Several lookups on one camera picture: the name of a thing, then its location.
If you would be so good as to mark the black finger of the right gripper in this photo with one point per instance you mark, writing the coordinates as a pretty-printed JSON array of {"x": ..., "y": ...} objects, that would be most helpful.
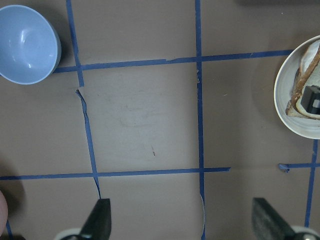
[{"x": 311, "y": 99}]

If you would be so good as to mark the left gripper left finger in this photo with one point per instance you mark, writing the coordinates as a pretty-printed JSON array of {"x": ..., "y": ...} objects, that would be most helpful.
[{"x": 98, "y": 223}]

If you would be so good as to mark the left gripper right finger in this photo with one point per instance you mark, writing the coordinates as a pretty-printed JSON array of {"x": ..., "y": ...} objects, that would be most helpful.
[{"x": 266, "y": 222}]

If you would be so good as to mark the bread slice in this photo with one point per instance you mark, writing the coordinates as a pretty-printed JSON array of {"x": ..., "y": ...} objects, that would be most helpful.
[
  {"x": 290, "y": 110},
  {"x": 309, "y": 78}
]

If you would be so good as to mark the white plate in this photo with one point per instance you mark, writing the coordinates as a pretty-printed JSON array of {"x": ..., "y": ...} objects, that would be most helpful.
[{"x": 304, "y": 127}]

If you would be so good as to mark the bread slice on plate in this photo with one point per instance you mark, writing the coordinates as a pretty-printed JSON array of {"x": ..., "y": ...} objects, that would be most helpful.
[{"x": 290, "y": 110}]

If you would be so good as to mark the fried egg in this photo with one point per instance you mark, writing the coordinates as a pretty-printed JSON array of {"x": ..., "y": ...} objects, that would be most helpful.
[{"x": 308, "y": 56}]

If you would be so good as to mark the pink bowl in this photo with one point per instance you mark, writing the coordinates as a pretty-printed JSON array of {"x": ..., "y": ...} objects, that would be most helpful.
[{"x": 3, "y": 212}]

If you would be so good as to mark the blue bowl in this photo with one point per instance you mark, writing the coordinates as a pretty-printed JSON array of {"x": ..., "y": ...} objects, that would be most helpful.
[{"x": 30, "y": 48}]

